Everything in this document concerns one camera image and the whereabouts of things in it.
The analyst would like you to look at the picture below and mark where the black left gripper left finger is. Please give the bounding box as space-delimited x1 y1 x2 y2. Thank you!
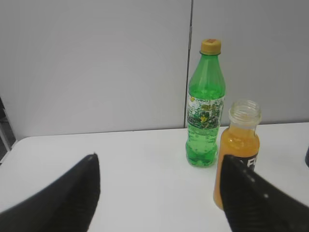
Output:
0 153 100 232

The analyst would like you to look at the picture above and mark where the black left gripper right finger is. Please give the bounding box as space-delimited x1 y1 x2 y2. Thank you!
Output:
220 155 309 232

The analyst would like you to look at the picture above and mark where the NFC orange juice bottle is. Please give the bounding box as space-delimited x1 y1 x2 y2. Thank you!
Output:
213 100 261 209

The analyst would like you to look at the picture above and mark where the dark red wine bottle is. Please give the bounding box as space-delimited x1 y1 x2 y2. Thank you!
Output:
305 148 309 167

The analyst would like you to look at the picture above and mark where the green plastic soda bottle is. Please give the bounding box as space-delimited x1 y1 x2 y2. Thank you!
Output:
186 39 225 168

